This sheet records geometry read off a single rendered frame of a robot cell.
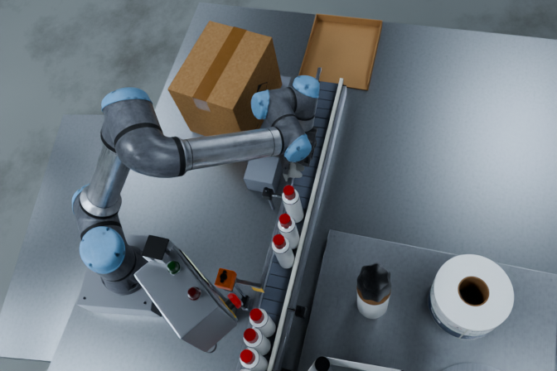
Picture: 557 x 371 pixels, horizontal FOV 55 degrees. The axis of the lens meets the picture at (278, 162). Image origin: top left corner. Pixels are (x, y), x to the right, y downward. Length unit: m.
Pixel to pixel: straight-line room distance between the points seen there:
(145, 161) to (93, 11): 2.67
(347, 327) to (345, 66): 0.96
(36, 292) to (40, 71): 1.97
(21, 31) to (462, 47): 2.85
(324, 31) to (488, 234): 0.99
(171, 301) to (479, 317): 0.81
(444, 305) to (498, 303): 0.14
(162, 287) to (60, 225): 0.98
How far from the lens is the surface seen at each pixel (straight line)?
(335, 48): 2.12
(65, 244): 2.00
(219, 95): 1.71
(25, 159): 3.36
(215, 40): 1.85
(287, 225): 1.52
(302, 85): 1.48
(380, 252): 1.69
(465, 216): 1.81
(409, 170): 1.85
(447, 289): 1.52
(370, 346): 1.62
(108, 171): 1.45
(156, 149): 1.23
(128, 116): 1.28
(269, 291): 1.67
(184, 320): 1.08
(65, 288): 1.95
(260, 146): 1.34
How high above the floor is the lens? 2.49
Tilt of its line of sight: 62 degrees down
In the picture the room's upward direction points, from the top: 16 degrees counter-clockwise
